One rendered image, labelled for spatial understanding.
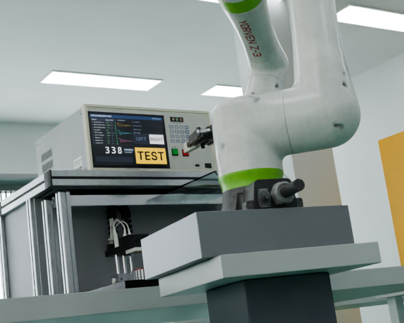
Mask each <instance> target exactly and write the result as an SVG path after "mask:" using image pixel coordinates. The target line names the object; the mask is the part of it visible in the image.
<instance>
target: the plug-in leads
mask: <svg viewBox="0 0 404 323"><path fill-rule="evenodd" d="M117 221H119V223H118V224H117V225H116V227H117V226H118V225H119V224H120V223H121V224H122V226H123V228H124V234H123V236H126V235H127V234H126V230H125V227H124V224H123V223H125V224H126V225H127V223H126V222H125V221H120V220H119V219H115V220H113V218H111V219H110V238H109V239H108V240H109V241H110V242H109V244H108V245H107V251H108V250H110V249H113V248H114V247H117V246H119V241H118V236H117V233H116V230H115V229H116V227H115V223H116V222H117ZM127 227H128V225H127ZM128 235H131V233H130V229H129V227H128ZM113 240H114V242H113Z"/></svg>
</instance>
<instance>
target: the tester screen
mask: <svg viewBox="0 0 404 323"><path fill-rule="evenodd" d="M90 126H91V133H92V145H93V152H94V164H95V165H147V166H168V164H140V163H137V162H136V156H135V147H148V148H165V139H164V144H135V143H134V136H133V134H147V135H163V136H164V129H163V123H162V118H161V117H139V116H127V115H104V114H92V113H90ZM104 146H116V147H122V149H123V154H105V149H104ZM96 156H116V157H133V162H106V161H96Z"/></svg>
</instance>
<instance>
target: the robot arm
mask: <svg viewBox="0 0 404 323"><path fill-rule="evenodd" d="M218 2H219V4H220V5H221V8H222V9H223V11H224V12H225V14H226V16H227V17H228V18H229V20H230V22H231V24H232V25H233V27H234V29H235V31H236V33H237V35H238V37H239V39H240V42H241V44H242V47H243V50H244V53H245V55H246V60H247V63H248V77H247V83H246V89H245V92H244V95H240V96H236V97H231V98H229V99H225V100H223V101H221V102H220V103H218V104H216V105H215V106H214V108H213V110H212V113H211V120H212V124H211V125H209V126H207V127H206V129H202V128H200V127H197V128H196V130H195V131H194V132H193V133H192V134H191V135H190V136H189V141H187V142H185V143H183V151H184V153H189V152H191V151H193V150H195V149H197V148H199V147H200V146H201V148H202V149H204V148H205V145H212V144H214V149H215V159H216V165H217V174H218V180H219V184H220V186H221V189H222V193H223V205H222V208H221V211H226V210H254V209H268V208H295V207H303V200H302V198H300V197H299V198H296V196H295V194H296V193H298V192H300V191H302V190H303V189H304V187H305V183H304V181H303V180H302V179H295V180H294V181H292V182H291V180H290V179H288V178H283V164H282V161H283V159H284V158H285V157H286V156H287V155H291V154H298V153H305V152H310V151H318V150H322V149H329V148H334V147H338V146H340V145H343V144H345V143H346V142H347V141H349V140H350V139H351V138H352V137H353V135H354V134H355V133H356V132H357V129H358V127H359V124H360V118H361V112H360V106H359V103H358V99H357V96H356V93H355V90H354V88H353V84H352V81H351V77H350V74H349V70H348V66H347V63H346V58H345V55H344V50H343V46H342V40H341V34H340V31H339V23H338V19H337V10H336V5H335V0H287V7H288V11H289V20H290V29H291V35H292V49H293V59H294V84H293V86H292V87H290V88H288V89H284V87H285V80H286V77H287V72H288V69H289V61H288V58H287V56H286V54H285V52H284V51H283V49H282V47H281V45H280V43H279V41H278V39H277V37H276V34H275V32H274V29H273V25H272V22H271V18H270V15H269V9H268V5H267V0H218Z"/></svg>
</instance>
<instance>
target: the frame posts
mask: <svg viewBox="0 0 404 323"><path fill-rule="evenodd" d="M55 196H56V208H53V205H52V204H51V201H52V199H44V200H42V201H41V203H42V217H43V225H44V240H45V247H46V262H47V276H48V285H49V294H50V295H53V294H63V289H64V293H65V294H68V293H76V292H79V287H78V274H77V267H76V253H75V246H74V233H73V226H72V212H71V199H70V191H69V190H60V191H58V192H56V193H55ZM56 210H57V218H58V226H57V218H56ZM58 232H59V239H60V247H59V239H58ZM60 253H61V261H62V269H61V261H60ZM62 275H63V283H62Z"/></svg>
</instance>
